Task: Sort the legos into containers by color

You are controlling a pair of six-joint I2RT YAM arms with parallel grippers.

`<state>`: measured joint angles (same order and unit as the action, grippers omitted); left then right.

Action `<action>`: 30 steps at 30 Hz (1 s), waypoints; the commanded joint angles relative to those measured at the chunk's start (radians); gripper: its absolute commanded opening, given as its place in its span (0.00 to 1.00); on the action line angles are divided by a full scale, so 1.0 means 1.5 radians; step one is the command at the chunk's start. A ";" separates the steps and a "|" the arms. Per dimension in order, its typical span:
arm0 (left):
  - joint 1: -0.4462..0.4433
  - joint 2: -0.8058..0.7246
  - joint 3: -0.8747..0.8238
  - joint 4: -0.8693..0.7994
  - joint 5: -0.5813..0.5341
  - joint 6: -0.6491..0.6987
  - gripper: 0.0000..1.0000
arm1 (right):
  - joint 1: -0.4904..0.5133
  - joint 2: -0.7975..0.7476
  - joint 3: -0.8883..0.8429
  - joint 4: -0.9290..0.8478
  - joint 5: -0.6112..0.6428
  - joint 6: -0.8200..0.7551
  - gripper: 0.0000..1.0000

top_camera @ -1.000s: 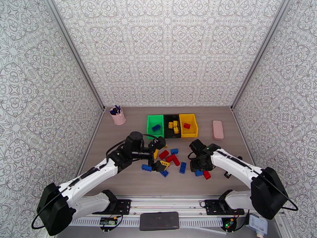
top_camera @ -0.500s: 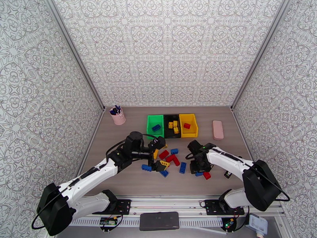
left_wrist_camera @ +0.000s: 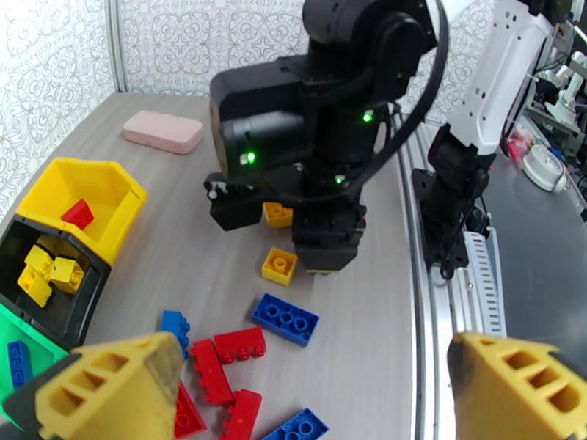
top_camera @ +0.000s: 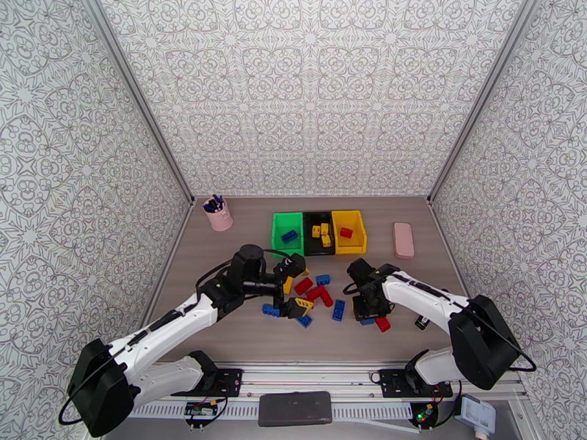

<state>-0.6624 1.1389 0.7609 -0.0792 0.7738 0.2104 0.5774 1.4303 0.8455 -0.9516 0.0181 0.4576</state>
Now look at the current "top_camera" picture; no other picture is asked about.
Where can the yellow plastic bin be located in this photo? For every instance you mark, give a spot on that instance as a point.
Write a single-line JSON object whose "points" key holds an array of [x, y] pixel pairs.
{"points": [[353, 248]]}

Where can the aluminium mounting rail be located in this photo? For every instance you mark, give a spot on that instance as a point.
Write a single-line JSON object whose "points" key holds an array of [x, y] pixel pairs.
{"points": [[312, 374]]}

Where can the red lego brick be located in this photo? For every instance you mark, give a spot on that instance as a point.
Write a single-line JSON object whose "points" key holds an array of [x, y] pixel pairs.
{"points": [[327, 300], [303, 285], [315, 293], [383, 324], [346, 232]]}

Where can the green circuit board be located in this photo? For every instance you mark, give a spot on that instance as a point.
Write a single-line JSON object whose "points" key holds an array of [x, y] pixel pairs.
{"points": [[199, 409]]}

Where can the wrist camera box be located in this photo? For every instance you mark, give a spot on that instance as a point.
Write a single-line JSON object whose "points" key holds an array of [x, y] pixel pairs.
{"points": [[285, 267], [357, 271]]}

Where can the white box device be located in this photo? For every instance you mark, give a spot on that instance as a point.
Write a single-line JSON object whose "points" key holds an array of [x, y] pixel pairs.
{"points": [[479, 413]]}

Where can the pink pen cup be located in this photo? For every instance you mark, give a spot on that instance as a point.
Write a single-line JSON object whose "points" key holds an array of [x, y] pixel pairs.
{"points": [[220, 219]]}

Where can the aluminium frame post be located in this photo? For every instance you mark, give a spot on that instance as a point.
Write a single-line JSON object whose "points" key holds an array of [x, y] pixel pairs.
{"points": [[477, 97], [141, 99]]}

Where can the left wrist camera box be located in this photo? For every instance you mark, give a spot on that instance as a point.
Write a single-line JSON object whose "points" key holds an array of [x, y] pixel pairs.
{"points": [[285, 267]]}

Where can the small black labelled tag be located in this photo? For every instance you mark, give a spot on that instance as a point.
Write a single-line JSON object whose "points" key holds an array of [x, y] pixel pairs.
{"points": [[423, 322]]}

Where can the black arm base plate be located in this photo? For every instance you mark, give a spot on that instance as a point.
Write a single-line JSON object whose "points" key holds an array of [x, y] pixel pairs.
{"points": [[227, 381], [394, 383]]}

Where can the yellow lego brick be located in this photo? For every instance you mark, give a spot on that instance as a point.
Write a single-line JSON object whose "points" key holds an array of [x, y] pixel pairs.
{"points": [[324, 229], [316, 231], [288, 286], [326, 240]]}

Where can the black plastic bin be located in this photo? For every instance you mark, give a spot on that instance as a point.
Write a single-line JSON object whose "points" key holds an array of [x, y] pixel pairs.
{"points": [[316, 251]]}

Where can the aluminium table edge rail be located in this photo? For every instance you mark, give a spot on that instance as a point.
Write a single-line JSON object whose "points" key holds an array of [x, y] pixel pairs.
{"points": [[175, 239], [447, 241]]}

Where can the black rectangular pad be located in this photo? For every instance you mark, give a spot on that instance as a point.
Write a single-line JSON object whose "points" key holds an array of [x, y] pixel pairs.
{"points": [[295, 409]]}

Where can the pink flat case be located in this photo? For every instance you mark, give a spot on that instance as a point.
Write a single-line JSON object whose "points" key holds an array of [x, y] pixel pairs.
{"points": [[404, 240]]}

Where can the round black board green light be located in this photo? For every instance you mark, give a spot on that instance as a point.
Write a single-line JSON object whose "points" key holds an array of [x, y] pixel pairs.
{"points": [[424, 413]]}

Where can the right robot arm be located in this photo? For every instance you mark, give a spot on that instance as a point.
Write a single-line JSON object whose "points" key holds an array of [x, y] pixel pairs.
{"points": [[426, 294]]}

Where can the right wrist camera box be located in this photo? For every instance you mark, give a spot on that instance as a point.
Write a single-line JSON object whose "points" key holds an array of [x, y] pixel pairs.
{"points": [[357, 271]]}

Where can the dark blue pen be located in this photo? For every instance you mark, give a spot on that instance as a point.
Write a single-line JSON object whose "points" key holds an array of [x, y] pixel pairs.
{"points": [[209, 206]]}

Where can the green plastic bin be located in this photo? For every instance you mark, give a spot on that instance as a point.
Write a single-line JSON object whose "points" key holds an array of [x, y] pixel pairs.
{"points": [[286, 222]]}

